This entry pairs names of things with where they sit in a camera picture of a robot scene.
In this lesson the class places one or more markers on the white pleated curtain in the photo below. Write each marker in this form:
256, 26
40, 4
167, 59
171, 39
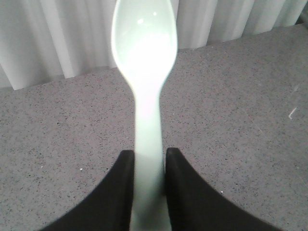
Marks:
47, 40

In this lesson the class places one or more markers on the light green plastic spoon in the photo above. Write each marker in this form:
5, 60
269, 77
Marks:
145, 72

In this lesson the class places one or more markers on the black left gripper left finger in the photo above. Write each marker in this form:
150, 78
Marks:
108, 206

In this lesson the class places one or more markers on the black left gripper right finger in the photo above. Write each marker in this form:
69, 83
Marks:
193, 205

